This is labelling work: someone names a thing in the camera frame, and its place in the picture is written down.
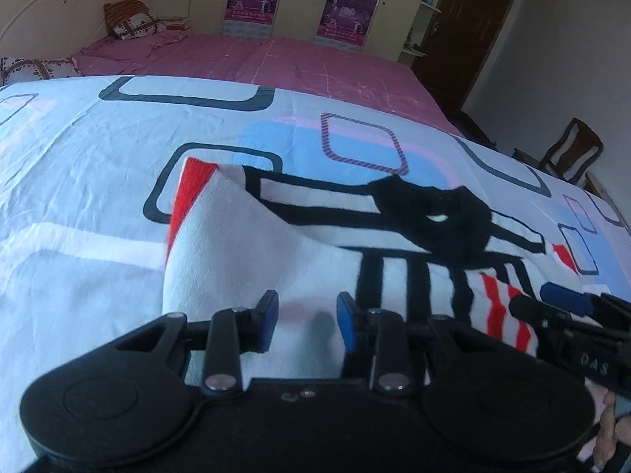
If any patterned white blue bedsheet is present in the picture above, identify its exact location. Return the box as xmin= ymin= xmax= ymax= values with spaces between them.
xmin=1 ymin=76 xmax=630 ymax=472

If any orange brown pillow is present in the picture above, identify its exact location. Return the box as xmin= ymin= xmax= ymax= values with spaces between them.
xmin=104 ymin=0 xmax=166 ymax=41

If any white patterned pillow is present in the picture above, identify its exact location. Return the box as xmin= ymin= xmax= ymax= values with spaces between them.
xmin=1 ymin=57 xmax=81 ymax=86

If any corner shelf unit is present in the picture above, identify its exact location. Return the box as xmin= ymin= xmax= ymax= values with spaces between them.
xmin=398 ymin=0 xmax=442 ymax=67

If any lower left purple poster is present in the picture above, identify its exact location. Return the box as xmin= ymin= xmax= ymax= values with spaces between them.
xmin=221 ymin=0 xmax=279 ymax=39

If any lower right purple poster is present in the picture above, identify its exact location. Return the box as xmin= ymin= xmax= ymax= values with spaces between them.
xmin=314 ymin=0 xmax=379 ymax=51

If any pink bed cover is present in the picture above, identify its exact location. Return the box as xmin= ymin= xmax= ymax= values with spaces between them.
xmin=73 ymin=30 xmax=461 ymax=137

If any purple poster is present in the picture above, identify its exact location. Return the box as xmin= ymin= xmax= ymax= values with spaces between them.
xmin=221 ymin=0 xmax=279 ymax=39
xmin=314 ymin=0 xmax=379 ymax=51

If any white striped knit sweater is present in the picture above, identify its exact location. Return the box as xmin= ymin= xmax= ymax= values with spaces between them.
xmin=162 ymin=158 xmax=581 ymax=379

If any wooden chair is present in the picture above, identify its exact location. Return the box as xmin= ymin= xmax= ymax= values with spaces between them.
xmin=511 ymin=117 xmax=604 ymax=185

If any person right hand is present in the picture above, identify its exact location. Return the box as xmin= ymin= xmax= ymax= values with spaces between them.
xmin=589 ymin=384 xmax=630 ymax=472

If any dark wooden door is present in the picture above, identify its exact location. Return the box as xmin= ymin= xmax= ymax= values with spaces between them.
xmin=412 ymin=0 xmax=513 ymax=114

